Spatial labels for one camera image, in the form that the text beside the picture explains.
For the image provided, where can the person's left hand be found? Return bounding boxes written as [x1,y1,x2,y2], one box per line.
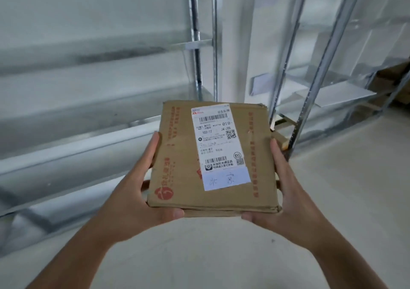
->
[96,131,186,245]

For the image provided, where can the person's right hand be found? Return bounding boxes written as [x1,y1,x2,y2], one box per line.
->
[240,138,331,251]

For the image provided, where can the small box with red print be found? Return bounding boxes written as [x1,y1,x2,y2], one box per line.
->
[146,101,283,218]

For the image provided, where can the metal shelving rack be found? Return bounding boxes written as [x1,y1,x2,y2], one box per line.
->
[0,0,222,257]

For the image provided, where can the grey metal storage rack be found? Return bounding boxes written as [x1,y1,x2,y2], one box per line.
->
[249,0,410,158]

